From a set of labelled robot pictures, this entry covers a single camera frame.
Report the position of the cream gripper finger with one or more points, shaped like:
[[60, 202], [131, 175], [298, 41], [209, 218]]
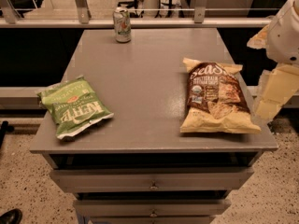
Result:
[[275, 89], [258, 41]]

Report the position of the brown multigrain chip bag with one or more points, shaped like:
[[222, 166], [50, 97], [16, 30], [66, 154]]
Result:
[[215, 101]]

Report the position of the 7up soda can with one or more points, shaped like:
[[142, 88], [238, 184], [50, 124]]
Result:
[[122, 25]]

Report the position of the green jalapeno chip bag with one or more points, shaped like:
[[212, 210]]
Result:
[[74, 106]]

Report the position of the upper grey drawer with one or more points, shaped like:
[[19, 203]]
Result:
[[139, 180]]

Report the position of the grey drawer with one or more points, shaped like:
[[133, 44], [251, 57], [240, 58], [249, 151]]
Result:
[[139, 180], [151, 208]]

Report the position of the lower grey drawer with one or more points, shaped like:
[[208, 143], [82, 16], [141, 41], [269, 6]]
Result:
[[151, 208]]

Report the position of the metal railing with glass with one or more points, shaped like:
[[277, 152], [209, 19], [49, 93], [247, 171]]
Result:
[[103, 13]]

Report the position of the black shoe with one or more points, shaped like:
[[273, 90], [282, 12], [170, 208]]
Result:
[[13, 216]]

